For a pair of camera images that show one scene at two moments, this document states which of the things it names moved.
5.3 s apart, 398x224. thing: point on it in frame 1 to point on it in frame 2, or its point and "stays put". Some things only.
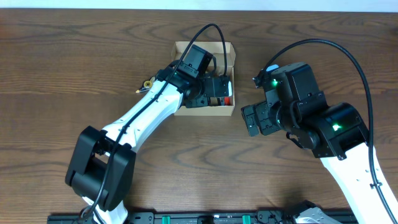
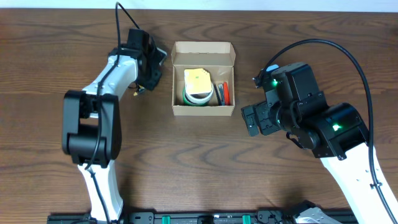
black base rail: (187, 218) stays put
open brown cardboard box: (216, 48) stays put
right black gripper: (262, 111) stays put
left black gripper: (200, 101) to (152, 83)
